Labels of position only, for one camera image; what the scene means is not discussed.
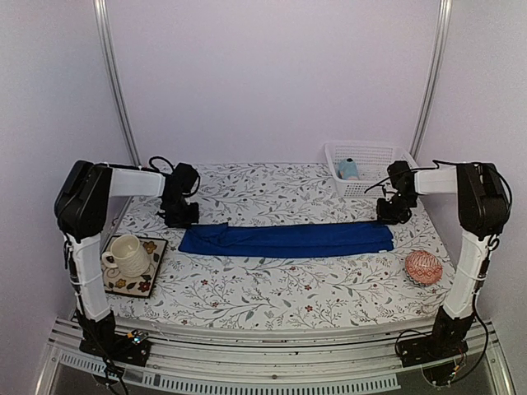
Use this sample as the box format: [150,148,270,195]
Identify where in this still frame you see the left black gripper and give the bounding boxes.
[163,196,199,228]

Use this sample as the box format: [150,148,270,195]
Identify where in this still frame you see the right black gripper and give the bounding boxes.
[379,192,418,225]

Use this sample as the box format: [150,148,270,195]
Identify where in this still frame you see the light blue orange dotted towel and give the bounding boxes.
[337,158,359,180]

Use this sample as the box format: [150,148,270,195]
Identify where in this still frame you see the dark blue towel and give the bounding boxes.
[179,221,394,258]

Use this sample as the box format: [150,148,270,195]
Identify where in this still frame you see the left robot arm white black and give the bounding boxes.
[54,160,201,323]

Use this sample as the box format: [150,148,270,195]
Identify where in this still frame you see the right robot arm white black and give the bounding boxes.
[376,160,512,359]

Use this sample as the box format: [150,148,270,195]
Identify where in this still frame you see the white plastic perforated basket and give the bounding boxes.
[324,141,417,199]

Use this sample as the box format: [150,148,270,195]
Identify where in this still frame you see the red white patterned bowl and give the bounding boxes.
[405,250,443,286]

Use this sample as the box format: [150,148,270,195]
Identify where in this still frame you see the cream ribbed mug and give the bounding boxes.
[101,235,151,277]

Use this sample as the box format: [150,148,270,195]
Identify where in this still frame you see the floral patterned tablecloth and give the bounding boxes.
[108,164,455,331]

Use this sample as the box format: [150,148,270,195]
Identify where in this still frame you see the floral square coaster tile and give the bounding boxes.
[101,235,168,299]

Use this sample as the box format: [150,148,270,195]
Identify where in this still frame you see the left black braided cable loop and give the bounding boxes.
[147,156,176,174]

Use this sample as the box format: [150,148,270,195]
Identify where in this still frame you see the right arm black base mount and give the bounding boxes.
[394,310,474,367]

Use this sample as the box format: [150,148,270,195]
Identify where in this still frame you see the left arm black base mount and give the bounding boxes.
[79,319,152,367]

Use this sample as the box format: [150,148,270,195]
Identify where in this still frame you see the front aluminium rail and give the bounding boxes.
[35,318,518,394]

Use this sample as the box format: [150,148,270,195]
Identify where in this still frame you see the left aluminium frame post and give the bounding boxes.
[93,0,141,165]

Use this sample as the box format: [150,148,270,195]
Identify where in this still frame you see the aluminium frame post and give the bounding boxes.
[410,0,453,159]
[93,0,141,165]

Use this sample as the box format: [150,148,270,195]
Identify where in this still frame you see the right aluminium frame post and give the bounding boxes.
[410,0,453,159]

